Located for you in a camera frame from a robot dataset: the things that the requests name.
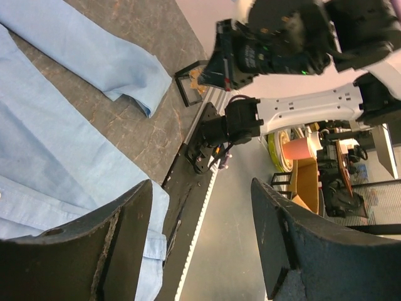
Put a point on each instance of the brown cardboard box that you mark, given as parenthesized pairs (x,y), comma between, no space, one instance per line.
(306,187)

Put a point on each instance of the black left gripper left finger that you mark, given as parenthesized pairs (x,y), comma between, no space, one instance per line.
(95,257)

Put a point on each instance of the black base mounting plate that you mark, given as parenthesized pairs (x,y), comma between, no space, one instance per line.
(186,183)

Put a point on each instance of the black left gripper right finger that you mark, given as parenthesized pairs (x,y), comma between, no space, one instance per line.
(306,257)

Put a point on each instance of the pink paper cup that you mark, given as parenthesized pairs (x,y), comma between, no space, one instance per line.
(303,148)

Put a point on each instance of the slotted grey cable duct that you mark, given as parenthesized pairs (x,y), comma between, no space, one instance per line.
(195,237)

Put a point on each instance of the light blue button shirt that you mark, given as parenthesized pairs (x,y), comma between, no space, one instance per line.
(55,166)

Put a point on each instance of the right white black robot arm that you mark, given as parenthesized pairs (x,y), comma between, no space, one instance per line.
(364,36)

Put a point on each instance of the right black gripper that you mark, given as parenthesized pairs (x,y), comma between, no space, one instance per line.
(268,40)

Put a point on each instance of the small black framed stand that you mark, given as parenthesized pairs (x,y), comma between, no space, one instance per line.
(186,81)

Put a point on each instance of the red maple leaf brooch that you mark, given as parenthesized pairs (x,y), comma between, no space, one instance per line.
(197,81)

